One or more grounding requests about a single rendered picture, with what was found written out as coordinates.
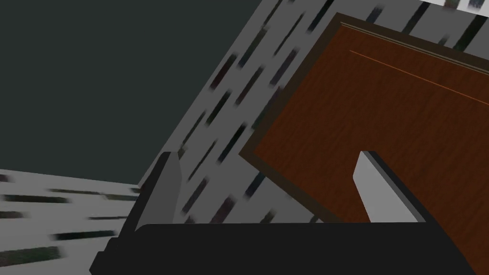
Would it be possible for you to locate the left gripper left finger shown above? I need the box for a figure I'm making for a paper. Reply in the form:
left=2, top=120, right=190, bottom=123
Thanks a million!
left=121, top=151, right=183, bottom=235

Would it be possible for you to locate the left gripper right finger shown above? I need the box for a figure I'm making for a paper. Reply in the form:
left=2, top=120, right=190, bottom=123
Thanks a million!
left=352, top=150, right=437, bottom=224

